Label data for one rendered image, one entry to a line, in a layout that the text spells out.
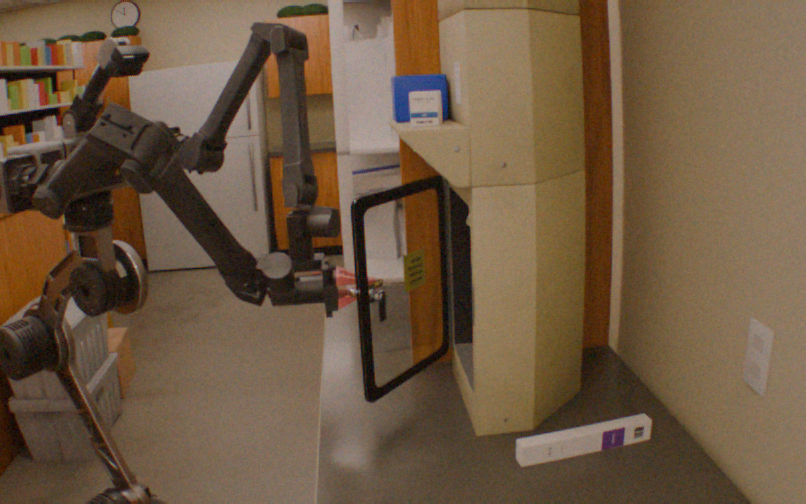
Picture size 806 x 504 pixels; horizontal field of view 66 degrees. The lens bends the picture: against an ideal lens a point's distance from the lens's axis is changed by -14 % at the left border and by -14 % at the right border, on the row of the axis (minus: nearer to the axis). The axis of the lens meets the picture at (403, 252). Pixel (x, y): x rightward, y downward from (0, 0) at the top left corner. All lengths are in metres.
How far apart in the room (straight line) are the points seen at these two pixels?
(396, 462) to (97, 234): 0.96
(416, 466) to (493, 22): 0.77
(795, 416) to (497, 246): 0.58
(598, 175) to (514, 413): 0.60
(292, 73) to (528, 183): 0.71
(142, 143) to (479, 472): 0.79
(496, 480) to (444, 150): 0.56
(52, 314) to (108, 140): 1.14
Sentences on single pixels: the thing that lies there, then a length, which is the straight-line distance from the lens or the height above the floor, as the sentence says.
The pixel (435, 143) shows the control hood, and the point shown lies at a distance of 1.18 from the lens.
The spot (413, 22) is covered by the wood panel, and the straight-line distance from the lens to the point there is 1.54.
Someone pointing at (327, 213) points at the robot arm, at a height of 1.30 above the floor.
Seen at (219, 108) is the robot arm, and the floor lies 1.55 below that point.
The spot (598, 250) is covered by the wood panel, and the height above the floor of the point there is 1.18.
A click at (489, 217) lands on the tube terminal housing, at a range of 1.21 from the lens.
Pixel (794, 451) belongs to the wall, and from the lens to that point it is 1.14.
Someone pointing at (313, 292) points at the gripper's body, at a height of 1.20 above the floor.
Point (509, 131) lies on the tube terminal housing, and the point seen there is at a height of 1.50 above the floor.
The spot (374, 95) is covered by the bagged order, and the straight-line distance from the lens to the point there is 2.56.
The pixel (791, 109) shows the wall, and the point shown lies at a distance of 1.07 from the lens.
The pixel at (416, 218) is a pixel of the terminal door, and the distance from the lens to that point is 1.42.
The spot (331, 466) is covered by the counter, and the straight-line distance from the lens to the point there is 1.29.
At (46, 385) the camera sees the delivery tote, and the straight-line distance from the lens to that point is 3.31.
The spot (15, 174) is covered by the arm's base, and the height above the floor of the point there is 1.48.
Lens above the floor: 1.61
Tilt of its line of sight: 15 degrees down
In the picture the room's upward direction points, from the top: 3 degrees counter-clockwise
